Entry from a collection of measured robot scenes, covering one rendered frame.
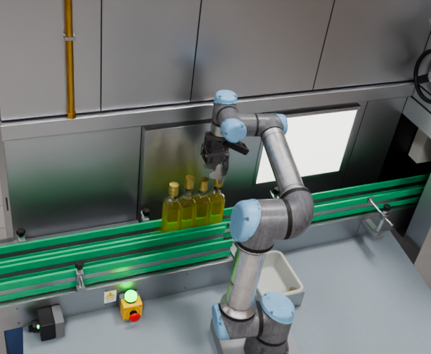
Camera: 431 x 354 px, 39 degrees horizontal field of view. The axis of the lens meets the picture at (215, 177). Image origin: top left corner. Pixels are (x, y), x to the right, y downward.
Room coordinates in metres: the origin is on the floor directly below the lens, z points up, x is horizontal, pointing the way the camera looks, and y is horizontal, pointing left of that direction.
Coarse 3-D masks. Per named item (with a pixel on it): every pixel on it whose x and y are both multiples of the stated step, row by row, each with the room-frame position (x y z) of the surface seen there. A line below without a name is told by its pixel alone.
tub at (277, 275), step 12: (276, 252) 1.78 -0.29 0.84; (264, 264) 1.75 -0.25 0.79; (276, 264) 1.76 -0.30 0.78; (288, 264) 1.72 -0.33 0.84; (264, 276) 1.70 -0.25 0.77; (276, 276) 1.71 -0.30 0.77; (288, 276) 1.68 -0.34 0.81; (264, 288) 1.64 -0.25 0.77; (276, 288) 1.65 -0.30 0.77; (288, 288) 1.66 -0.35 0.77; (300, 288) 1.60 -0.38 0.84
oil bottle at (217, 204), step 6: (210, 192) 1.78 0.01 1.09; (222, 192) 1.78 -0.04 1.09; (210, 198) 1.76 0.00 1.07; (216, 198) 1.75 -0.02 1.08; (222, 198) 1.76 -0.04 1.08; (210, 204) 1.75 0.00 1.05; (216, 204) 1.75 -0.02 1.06; (222, 204) 1.76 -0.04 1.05; (210, 210) 1.75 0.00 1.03; (216, 210) 1.75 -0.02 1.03; (222, 210) 1.76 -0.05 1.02; (210, 216) 1.75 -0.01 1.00; (216, 216) 1.75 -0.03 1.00; (222, 216) 1.77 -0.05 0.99; (210, 222) 1.75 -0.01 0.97; (216, 222) 1.76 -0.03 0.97
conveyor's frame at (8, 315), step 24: (360, 216) 2.03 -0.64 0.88; (408, 216) 2.15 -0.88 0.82; (288, 240) 1.88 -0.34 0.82; (312, 240) 1.93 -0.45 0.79; (336, 240) 1.99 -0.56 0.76; (192, 264) 1.60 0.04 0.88; (216, 264) 1.63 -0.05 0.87; (96, 288) 1.42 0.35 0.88; (120, 288) 1.46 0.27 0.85; (144, 288) 1.50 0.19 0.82; (168, 288) 1.54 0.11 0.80; (192, 288) 1.59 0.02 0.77; (0, 312) 1.28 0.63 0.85; (24, 312) 1.31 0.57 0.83; (72, 312) 1.39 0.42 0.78
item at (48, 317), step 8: (40, 312) 1.32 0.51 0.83; (48, 312) 1.32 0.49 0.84; (56, 312) 1.33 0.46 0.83; (40, 320) 1.28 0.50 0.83; (48, 320) 1.29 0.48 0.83; (56, 320) 1.29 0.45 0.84; (40, 328) 1.26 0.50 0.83; (48, 328) 1.27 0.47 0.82; (56, 328) 1.28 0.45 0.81; (64, 328) 1.30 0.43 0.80; (40, 336) 1.27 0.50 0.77; (48, 336) 1.27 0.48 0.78; (56, 336) 1.28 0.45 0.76
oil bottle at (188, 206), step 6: (180, 198) 1.72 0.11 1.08; (192, 198) 1.72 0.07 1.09; (186, 204) 1.70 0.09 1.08; (192, 204) 1.71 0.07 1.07; (186, 210) 1.70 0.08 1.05; (192, 210) 1.71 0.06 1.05; (186, 216) 1.70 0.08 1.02; (192, 216) 1.71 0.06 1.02; (180, 222) 1.70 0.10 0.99; (186, 222) 1.70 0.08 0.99; (192, 222) 1.71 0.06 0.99; (180, 228) 1.69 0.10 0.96
